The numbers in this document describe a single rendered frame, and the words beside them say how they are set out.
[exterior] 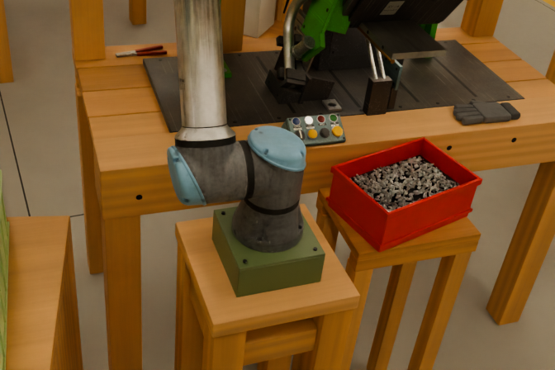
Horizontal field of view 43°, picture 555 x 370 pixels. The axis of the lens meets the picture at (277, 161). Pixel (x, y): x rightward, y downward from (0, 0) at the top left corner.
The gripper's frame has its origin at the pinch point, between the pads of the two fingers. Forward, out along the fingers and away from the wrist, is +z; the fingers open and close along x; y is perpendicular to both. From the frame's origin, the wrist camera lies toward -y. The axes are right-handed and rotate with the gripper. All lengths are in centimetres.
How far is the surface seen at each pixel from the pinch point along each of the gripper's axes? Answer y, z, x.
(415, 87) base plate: -8, 58, -18
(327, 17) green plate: 5.1, 18.3, -9.3
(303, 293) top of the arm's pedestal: 27, 1, -83
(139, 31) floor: -248, 36, 83
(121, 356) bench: -53, -15, -100
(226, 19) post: -35.4, 6.0, 2.9
